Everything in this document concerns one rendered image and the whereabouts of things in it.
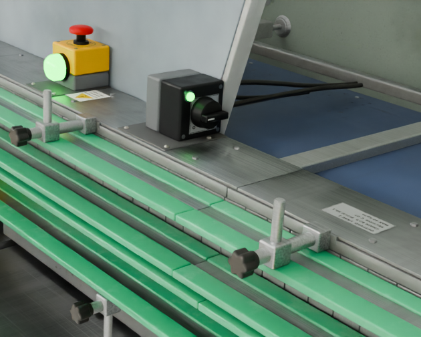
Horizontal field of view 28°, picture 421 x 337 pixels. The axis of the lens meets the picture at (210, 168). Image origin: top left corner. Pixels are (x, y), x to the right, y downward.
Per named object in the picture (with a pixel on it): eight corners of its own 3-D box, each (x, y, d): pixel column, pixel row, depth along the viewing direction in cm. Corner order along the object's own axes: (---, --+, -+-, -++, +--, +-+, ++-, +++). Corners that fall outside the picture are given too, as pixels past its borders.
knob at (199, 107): (213, 124, 120) (228, 130, 118) (189, 129, 118) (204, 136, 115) (215, 93, 119) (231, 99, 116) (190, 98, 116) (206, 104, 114)
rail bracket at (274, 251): (310, 238, 95) (222, 269, 87) (317, 178, 93) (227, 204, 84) (336, 251, 92) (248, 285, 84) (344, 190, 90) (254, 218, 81)
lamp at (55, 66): (55, 76, 141) (39, 78, 139) (55, 50, 139) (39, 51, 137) (70, 82, 138) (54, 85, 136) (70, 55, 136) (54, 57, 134)
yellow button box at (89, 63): (88, 76, 147) (51, 81, 142) (89, 34, 144) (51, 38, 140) (111, 85, 142) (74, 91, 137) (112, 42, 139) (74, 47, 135)
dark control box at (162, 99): (188, 118, 128) (144, 127, 123) (191, 67, 125) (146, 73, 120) (224, 133, 122) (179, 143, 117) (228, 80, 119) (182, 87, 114)
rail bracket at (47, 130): (86, 126, 127) (6, 142, 119) (87, 79, 124) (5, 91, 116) (101, 134, 124) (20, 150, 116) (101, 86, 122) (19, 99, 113)
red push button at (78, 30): (64, 44, 140) (64, 24, 139) (84, 42, 142) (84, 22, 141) (77, 49, 137) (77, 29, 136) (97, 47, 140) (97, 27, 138)
